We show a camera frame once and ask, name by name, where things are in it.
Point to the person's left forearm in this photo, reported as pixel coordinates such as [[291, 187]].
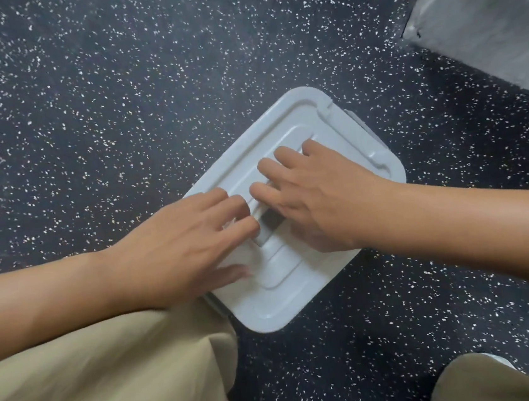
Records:
[[38, 304]]

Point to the person's left hand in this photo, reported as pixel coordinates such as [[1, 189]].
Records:
[[171, 256]]

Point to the person's right forearm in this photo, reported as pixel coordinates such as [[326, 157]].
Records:
[[477, 231]]

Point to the white shoe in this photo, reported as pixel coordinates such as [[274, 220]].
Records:
[[500, 360]]

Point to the grey concrete block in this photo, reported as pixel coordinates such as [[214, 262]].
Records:
[[485, 6]]

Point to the beige trousers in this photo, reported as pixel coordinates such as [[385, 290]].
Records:
[[101, 392]]

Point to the person's left thumb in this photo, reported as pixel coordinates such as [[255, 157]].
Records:
[[232, 274]]

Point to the white plastic box lid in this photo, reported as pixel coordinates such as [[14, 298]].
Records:
[[312, 116]]

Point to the person's right little finger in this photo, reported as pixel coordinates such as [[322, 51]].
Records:
[[318, 149]]

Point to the translucent plastic storage box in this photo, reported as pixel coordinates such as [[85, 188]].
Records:
[[358, 123]]

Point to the person's left middle finger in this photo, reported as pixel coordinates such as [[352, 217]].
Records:
[[230, 209]]

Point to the person's right hand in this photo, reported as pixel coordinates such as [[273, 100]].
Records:
[[336, 199]]

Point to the person's right middle finger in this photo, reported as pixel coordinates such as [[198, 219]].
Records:
[[285, 174]]

